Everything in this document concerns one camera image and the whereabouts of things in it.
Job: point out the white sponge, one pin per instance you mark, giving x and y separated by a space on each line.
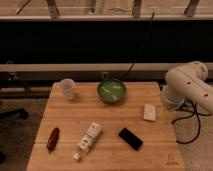
149 112

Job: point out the black eraser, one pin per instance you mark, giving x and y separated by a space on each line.
131 139

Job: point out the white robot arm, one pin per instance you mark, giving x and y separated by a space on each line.
187 81

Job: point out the green bowl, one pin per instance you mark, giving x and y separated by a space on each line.
111 90

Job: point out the clear plastic measuring cup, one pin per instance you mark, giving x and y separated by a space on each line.
66 86

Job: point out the white plastic bottle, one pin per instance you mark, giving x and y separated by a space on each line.
87 141

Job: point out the dark red pocket knife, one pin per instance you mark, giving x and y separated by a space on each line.
53 139

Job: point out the black chair base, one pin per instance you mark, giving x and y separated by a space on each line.
21 112

